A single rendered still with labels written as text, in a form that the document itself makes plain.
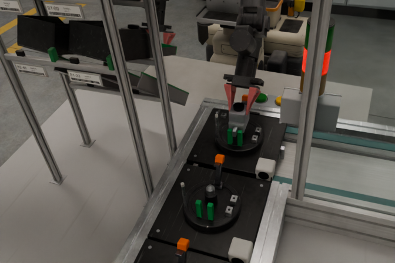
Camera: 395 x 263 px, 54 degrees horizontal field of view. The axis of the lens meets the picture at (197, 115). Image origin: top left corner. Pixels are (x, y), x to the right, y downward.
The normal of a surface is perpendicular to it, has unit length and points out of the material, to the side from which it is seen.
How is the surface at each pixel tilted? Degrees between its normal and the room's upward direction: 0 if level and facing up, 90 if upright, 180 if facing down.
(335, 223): 90
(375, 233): 90
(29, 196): 0
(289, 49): 90
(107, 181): 0
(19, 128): 0
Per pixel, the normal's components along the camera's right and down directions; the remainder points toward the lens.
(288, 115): -0.34, 0.62
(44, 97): -0.07, -0.77
